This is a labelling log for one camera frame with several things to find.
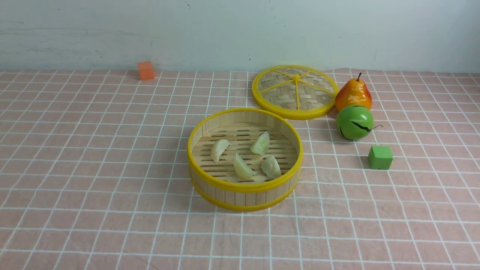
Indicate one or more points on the pale green dumpling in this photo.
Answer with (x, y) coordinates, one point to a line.
(242, 170)
(261, 145)

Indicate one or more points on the cream dumpling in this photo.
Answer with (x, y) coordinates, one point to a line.
(218, 148)
(270, 167)

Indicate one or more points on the yellow rimmed bamboo steamer tray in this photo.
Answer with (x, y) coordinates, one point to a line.
(218, 182)

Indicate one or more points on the yellow rimmed bamboo steamer lid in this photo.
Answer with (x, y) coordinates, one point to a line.
(294, 92)

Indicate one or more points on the orange foam cube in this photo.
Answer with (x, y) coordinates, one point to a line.
(146, 70)

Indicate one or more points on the green toy apple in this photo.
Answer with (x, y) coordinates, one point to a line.
(355, 122)

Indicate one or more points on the orange yellow toy pear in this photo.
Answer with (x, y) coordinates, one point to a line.
(354, 92)

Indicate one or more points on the green foam cube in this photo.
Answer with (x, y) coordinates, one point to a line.
(380, 157)

